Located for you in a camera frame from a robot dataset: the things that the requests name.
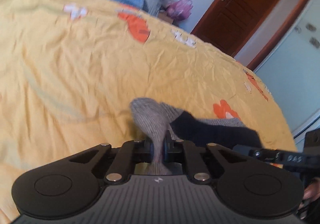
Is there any yellow carrot print bedsheet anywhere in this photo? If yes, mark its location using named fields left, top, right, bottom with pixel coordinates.
left=1, top=0, right=296, bottom=223

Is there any grey and navy knit sweater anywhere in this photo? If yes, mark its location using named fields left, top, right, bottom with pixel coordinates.
left=130, top=97, right=263, bottom=175

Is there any frosted glass wardrobe door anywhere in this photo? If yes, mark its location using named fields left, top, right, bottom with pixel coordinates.
left=254, top=0, right=319, bottom=137

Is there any brown wooden door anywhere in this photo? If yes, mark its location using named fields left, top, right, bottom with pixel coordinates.
left=191, top=0, right=279, bottom=57

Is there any pink plastic bag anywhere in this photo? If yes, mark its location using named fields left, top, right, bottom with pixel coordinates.
left=167, top=0, right=193, bottom=22

